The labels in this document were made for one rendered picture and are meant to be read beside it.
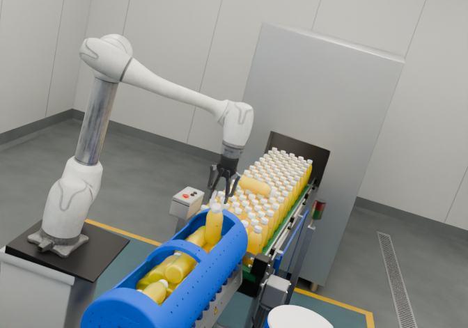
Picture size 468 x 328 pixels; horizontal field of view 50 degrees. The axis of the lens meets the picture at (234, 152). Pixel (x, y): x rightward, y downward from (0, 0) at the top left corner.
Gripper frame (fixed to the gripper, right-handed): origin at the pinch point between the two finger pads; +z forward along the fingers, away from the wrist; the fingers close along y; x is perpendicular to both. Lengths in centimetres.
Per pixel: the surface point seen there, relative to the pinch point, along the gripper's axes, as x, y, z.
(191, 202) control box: 43, -24, 24
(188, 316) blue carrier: -48, 13, 21
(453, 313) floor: 269, 170, 135
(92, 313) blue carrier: -66, -12, 20
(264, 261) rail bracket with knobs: 33, 21, 34
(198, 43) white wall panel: 421, -185, -12
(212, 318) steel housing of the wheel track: -6.5, 12.4, 47.3
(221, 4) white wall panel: 424, -168, -65
